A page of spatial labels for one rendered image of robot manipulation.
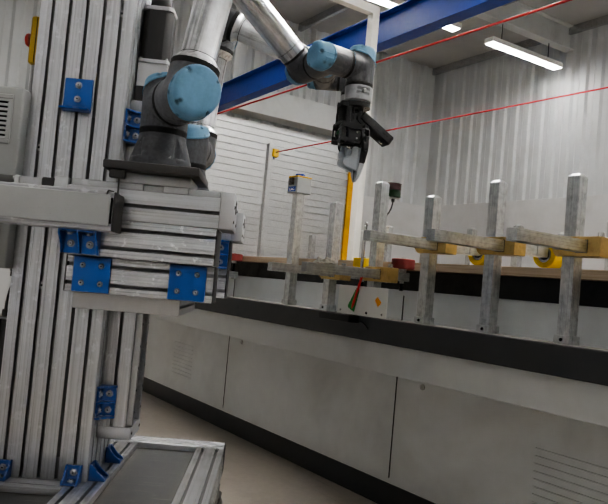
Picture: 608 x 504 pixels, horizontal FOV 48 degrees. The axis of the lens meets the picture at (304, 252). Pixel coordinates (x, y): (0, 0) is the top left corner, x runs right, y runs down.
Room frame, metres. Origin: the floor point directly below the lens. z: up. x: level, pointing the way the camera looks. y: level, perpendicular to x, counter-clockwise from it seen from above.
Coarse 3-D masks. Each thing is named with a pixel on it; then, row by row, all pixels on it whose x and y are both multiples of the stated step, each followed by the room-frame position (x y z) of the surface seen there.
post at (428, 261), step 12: (432, 204) 2.11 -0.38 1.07; (432, 216) 2.11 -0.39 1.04; (432, 228) 2.11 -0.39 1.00; (432, 264) 2.12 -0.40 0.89; (420, 276) 2.13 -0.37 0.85; (432, 276) 2.12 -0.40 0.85; (420, 288) 2.13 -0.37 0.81; (432, 288) 2.12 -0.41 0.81; (420, 300) 2.13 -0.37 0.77; (432, 300) 2.12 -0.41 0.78; (420, 312) 2.12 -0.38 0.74; (432, 312) 2.13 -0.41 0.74
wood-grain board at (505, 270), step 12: (300, 264) 2.99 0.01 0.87; (348, 264) 2.72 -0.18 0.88; (384, 264) 2.54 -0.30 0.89; (420, 264) 2.39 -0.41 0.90; (444, 264) 2.29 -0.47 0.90; (456, 264) 2.25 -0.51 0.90; (516, 276) 2.09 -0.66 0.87; (528, 276) 2.02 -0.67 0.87; (540, 276) 1.98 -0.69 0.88; (552, 276) 1.95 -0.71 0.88; (588, 276) 1.86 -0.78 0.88; (600, 276) 1.83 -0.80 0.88
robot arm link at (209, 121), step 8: (224, 40) 2.24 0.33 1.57; (224, 48) 2.26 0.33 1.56; (232, 48) 2.29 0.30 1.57; (224, 56) 2.28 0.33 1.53; (232, 56) 2.31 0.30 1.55; (216, 64) 2.27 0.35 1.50; (224, 64) 2.29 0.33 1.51; (224, 72) 2.30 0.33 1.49; (216, 112) 2.30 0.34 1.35; (200, 120) 2.27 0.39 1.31; (208, 120) 2.28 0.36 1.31; (216, 136) 2.30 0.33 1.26; (208, 160) 2.26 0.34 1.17; (208, 168) 2.35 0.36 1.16
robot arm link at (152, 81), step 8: (152, 80) 1.63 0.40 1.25; (160, 80) 1.62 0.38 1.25; (144, 88) 1.65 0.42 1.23; (152, 88) 1.62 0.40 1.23; (144, 96) 1.65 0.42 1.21; (152, 96) 1.60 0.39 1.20; (144, 104) 1.64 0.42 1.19; (152, 104) 1.60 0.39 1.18; (144, 112) 1.64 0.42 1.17; (152, 112) 1.62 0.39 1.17; (144, 120) 1.64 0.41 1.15; (152, 120) 1.62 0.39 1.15; (160, 120) 1.62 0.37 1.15; (176, 128) 1.64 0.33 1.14; (184, 128) 1.66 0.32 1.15
